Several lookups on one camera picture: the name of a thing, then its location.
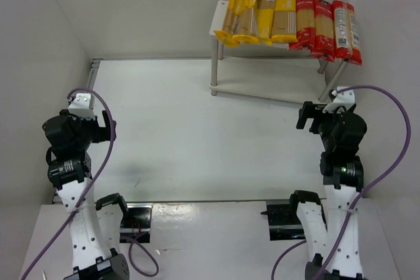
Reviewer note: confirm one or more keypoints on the yellow Pastatime spaghetti bag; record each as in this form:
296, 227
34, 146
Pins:
247, 31

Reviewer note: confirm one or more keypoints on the red pasta bag far right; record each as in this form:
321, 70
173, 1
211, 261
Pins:
347, 39

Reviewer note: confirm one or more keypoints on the white two-tier shelf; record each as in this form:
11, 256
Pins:
285, 78

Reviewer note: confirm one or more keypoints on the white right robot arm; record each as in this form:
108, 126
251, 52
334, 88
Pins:
331, 227

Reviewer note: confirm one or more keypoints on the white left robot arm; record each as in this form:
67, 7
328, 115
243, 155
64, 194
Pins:
94, 225

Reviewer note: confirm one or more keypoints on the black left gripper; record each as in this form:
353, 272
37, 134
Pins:
107, 126

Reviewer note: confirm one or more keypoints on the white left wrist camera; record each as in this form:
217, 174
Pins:
81, 105

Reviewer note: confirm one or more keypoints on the red pasta bag middle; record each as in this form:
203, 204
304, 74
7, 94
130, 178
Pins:
323, 48

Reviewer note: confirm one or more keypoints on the red pasta bag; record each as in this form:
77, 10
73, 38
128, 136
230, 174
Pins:
323, 48
347, 39
305, 22

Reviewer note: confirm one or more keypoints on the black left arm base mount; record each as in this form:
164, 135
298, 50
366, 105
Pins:
136, 223

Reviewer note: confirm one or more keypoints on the yellow pasta bag far left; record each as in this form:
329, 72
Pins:
225, 35

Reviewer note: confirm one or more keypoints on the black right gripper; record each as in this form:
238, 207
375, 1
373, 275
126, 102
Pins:
308, 116

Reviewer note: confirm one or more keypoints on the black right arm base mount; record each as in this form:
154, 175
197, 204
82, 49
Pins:
283, 224

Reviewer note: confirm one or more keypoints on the yellow pasta bag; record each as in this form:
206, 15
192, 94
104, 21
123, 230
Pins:
284, 28
225, 35
265, 14

